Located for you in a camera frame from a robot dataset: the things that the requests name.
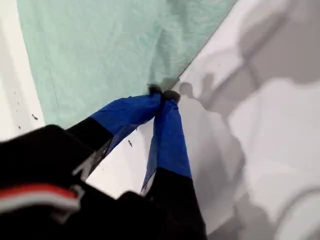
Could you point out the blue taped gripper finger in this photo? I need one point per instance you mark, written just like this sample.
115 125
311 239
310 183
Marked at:
167 140
125 112

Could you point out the pale green T-shirt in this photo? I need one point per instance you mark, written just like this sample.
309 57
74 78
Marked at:
100 50

